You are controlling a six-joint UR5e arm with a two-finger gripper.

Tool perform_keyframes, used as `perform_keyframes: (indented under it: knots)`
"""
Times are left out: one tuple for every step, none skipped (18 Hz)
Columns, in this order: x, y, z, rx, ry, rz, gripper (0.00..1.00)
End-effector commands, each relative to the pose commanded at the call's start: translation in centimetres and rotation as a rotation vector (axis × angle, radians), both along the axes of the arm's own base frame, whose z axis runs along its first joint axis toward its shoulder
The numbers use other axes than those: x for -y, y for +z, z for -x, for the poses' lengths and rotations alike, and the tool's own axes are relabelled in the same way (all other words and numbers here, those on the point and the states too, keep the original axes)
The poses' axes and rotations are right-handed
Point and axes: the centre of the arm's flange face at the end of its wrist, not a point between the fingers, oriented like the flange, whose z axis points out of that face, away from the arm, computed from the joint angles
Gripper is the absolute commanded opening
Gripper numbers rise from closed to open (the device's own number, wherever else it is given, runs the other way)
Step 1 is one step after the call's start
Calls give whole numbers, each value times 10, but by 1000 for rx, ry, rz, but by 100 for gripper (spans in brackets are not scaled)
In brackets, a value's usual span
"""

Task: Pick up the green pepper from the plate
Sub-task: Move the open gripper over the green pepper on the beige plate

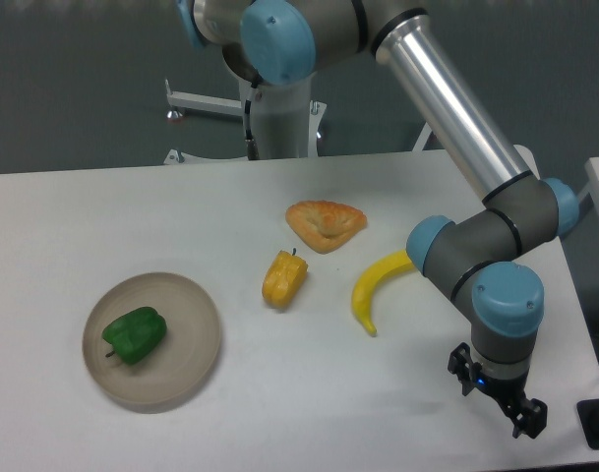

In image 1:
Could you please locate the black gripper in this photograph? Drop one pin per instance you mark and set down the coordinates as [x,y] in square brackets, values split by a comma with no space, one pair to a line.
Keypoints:
[505,384]

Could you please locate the green bell pepper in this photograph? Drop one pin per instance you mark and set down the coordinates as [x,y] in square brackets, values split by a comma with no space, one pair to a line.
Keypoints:
[134,335]

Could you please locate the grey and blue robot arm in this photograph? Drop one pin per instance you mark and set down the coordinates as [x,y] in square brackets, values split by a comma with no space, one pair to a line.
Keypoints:
[276,47]

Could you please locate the yellow bell pepper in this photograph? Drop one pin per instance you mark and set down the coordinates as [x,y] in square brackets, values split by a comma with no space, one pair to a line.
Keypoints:
[284,278]

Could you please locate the beige round plate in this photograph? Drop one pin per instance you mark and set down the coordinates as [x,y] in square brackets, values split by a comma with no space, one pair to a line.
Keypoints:
[178,365]

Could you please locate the yellow banana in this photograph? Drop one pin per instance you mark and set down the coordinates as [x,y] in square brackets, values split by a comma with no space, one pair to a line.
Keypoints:
[370,280]

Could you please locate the orange triangular pastry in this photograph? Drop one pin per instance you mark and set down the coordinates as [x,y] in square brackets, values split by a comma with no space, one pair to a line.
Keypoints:
[325,226]

